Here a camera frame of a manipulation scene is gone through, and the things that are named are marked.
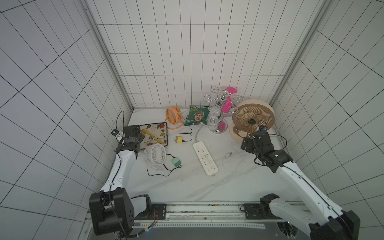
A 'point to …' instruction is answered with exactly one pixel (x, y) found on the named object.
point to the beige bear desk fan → (249, 116)
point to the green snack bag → (197, 114)
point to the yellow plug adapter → (178, 139)
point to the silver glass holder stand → (215, 116)
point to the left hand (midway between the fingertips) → (133, 141)
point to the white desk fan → (155, 156)
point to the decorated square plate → (154, 134)
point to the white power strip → (206, 159)
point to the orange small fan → (174, 115)
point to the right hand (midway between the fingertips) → (245, 141)
